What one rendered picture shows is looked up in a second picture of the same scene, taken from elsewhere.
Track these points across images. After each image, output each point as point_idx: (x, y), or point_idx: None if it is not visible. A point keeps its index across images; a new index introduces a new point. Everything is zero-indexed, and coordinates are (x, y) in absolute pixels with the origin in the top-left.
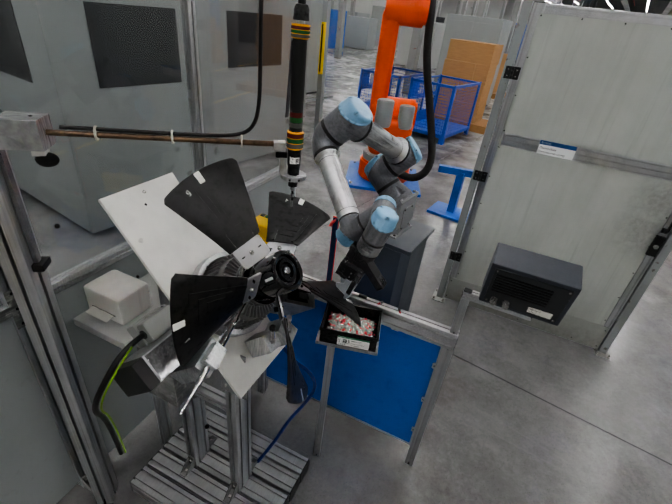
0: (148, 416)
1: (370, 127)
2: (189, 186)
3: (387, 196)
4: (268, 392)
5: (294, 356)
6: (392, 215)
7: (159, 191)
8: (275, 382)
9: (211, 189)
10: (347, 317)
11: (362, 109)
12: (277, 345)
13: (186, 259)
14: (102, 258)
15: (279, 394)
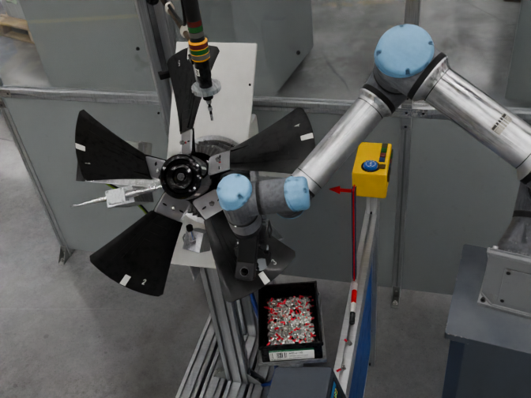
0: (292, 278)
1: (416, 84)
2: (181, 57)
3: (298, 180)
4: (369, 369)
5: (139, 248)
6: (228, 191)
7: (228, 55)
8: (389, 372)
9: (189, 68)
10: (305, 313)
11: (401, 50)
12: (193, 249)
13: (205, 125)
14: (256, 100)
15: (372, 383)
